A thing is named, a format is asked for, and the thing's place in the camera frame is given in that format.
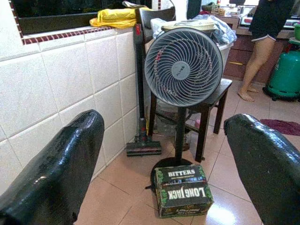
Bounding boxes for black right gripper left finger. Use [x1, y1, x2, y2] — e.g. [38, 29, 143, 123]
[0, 109, 105, 225]

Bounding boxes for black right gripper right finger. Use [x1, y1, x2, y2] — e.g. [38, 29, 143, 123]
[224, 113, 300, 225]

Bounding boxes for maroon floor cloth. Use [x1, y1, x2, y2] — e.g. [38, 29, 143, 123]
[260, 119, 300, 136]

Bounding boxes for green black bitters carton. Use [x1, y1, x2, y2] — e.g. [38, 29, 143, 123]
[153, 164, 214, 218]

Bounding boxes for dark wooden chair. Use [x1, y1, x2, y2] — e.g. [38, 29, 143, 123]
[135, 7, 233, 163]

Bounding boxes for green gas cylinder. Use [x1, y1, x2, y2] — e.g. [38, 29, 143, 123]
[262, 37, 300, 102]

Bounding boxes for black stick vacuum cleaner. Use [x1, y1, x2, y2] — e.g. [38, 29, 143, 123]
[126, 23, 162, 157]

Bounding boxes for brown kitchen cabinet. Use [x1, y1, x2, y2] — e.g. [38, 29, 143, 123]
[224, 14, 300, 84]

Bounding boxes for white plastic tub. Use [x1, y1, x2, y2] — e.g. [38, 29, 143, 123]
[219, 42, 235, 71]

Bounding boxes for grey standing fan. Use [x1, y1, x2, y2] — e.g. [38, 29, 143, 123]
[143, 27, 225, 190]

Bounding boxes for person in black shirt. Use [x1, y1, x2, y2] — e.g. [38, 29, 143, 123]
[238, 0, 296, 103]

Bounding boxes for yellow cloth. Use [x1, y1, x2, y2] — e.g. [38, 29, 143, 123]
[89, 7, 150, 30]

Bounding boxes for cream round lid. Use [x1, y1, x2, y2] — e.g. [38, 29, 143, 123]
[161, 20, 218, 32]

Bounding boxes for dark window frame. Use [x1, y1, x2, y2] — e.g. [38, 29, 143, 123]
[10, 0, 153, 35]

